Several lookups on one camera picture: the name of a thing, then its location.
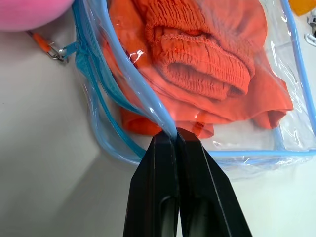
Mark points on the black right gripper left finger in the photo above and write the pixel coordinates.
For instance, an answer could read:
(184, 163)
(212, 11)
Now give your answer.
(150, 187)

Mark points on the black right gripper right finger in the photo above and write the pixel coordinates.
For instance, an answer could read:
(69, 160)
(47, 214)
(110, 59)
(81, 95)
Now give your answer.
(209, 192)

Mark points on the clear pouch with blue trim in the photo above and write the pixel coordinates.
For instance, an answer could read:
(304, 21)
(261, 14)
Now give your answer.
(284, 93)

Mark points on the pink soft object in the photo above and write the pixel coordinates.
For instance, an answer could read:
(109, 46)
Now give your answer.
(29, 12)

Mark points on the white metal clip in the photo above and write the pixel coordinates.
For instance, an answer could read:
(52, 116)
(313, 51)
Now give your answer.
(311, 27)

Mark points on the orange cloth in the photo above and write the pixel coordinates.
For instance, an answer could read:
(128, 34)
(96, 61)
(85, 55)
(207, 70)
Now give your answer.
(197, 74)

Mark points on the yellow object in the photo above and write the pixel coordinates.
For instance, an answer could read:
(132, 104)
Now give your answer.
(302, 6)

